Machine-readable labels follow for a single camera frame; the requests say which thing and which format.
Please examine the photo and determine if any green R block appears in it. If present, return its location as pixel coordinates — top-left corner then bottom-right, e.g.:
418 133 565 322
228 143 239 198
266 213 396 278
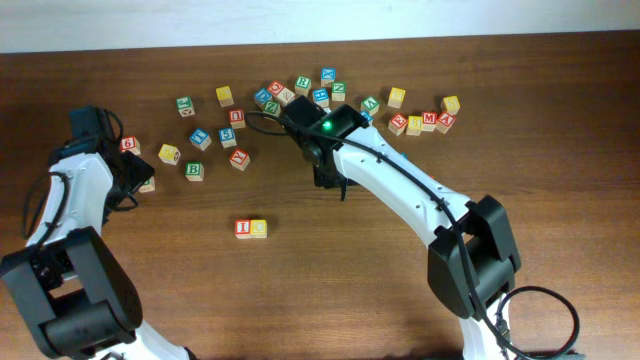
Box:
294 76 312 97

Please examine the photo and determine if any yellow C block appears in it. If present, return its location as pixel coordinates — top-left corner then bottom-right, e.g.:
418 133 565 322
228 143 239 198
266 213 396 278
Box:
250 219 268 238

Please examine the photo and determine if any red I block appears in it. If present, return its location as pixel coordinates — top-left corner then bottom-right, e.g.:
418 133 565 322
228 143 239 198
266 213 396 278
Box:
234 219 251 239

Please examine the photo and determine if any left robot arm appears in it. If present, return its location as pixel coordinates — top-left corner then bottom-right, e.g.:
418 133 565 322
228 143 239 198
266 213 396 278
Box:
1 106 194 360

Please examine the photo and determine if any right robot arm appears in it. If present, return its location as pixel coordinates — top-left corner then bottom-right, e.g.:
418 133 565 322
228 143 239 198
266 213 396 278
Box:
284 96 521 359

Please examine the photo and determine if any blue H block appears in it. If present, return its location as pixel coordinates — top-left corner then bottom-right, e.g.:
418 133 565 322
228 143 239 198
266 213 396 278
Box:
312 87 329 108

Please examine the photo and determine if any red 6 block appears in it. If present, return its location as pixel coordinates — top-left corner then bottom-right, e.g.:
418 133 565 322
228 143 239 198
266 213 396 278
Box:
120 136 141 155

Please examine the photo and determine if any green N block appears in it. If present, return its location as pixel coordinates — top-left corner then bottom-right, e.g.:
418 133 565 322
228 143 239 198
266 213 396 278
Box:
331 82 346 102

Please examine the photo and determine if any plain face red-edged block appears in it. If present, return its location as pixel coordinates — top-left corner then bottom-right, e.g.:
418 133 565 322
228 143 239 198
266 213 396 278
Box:
274 88 296 107

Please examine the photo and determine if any blue P block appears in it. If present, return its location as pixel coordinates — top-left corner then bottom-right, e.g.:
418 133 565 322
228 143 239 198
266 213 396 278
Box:
360 111 373 126

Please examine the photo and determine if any green Z block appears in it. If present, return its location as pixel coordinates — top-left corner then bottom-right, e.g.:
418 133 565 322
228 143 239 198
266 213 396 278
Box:
263 101 281 117

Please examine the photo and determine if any blue X block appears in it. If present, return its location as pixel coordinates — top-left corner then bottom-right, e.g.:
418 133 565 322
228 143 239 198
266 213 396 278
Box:
320 67 336 87

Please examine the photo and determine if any green V block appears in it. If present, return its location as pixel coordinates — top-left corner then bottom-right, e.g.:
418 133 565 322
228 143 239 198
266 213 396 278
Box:
361 96 380 116

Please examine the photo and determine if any red Q block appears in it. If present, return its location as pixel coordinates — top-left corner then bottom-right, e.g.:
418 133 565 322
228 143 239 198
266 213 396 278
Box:
267 81 284 96

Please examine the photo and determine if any blue D block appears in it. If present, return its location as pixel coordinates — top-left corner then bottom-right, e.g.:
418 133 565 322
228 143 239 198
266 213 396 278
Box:
254 88 272 109

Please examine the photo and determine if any green B block left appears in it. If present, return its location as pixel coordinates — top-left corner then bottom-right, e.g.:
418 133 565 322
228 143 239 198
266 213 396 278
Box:
139 176 155 193

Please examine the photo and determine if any green b block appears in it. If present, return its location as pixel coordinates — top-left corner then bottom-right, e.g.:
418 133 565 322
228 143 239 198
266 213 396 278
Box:
139 176 155 193
185 162 204 182

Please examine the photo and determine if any red E block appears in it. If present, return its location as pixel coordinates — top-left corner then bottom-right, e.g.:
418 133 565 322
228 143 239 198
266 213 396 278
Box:
388 113 408 136

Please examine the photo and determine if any red Y block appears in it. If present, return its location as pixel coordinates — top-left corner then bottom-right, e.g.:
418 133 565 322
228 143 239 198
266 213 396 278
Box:
229 149 250 171

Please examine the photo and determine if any red U block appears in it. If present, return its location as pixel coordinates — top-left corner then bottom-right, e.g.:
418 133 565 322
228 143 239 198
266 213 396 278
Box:
228 109 246 129

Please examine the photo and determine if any yellow block top right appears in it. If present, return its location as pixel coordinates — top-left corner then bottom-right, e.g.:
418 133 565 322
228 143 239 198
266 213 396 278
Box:
387 87 406 109

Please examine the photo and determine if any blue 5 block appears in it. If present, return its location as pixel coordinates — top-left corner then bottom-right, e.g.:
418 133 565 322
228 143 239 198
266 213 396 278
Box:
218 128 237 148

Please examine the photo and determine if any yellow B block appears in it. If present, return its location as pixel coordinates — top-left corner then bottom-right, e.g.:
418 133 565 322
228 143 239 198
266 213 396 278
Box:
406 115 423 136

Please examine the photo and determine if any green J block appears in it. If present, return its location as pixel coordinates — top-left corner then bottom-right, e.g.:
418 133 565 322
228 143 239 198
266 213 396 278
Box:
176 96 195 117

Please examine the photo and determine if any yellow block top left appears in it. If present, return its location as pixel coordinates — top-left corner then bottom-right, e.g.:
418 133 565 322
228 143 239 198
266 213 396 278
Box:
215 86 234 107

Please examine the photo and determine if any blue T block left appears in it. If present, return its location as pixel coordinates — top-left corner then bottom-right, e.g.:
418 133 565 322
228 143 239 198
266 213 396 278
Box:
189 128 212 151

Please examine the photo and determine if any red M block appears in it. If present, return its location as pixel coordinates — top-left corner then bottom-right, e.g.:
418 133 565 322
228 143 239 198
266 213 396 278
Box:
421 112 438 132

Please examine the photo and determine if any red A block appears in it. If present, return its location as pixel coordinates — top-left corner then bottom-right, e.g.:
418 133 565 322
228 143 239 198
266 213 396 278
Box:
436 112 456 134

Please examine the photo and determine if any yellow block far right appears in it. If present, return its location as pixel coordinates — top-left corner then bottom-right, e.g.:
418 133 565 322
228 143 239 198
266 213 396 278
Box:
440 96 461 115

